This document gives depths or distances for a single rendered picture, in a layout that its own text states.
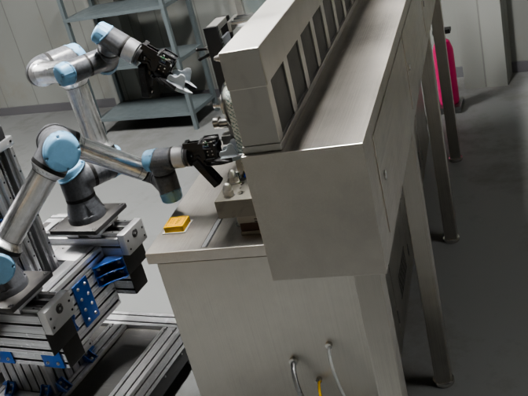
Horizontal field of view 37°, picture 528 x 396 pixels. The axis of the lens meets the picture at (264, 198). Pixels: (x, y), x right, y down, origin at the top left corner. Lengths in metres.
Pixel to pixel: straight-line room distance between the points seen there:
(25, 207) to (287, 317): 0.89
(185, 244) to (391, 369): 0.89
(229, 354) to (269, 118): 1.27
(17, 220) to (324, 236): 1.21
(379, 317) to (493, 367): 1.42
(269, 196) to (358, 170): 0.20
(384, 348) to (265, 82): 0.70
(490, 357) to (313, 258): 1.67
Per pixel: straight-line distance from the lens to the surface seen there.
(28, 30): 7.78
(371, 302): 1.79
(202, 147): 2.53
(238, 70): 1.52
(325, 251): 1.65
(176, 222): 2.61
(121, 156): 2.71
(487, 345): 3.29
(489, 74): 5.85
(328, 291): 2.42
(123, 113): 6.68
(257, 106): 1.54
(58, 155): 2.49
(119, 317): 3.59
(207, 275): 2.49
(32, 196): 2.54
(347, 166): 1.55
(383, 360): 1.89
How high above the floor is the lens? 2.02
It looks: 25 degrees down
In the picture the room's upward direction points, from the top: 14 degrees counter-clockwise
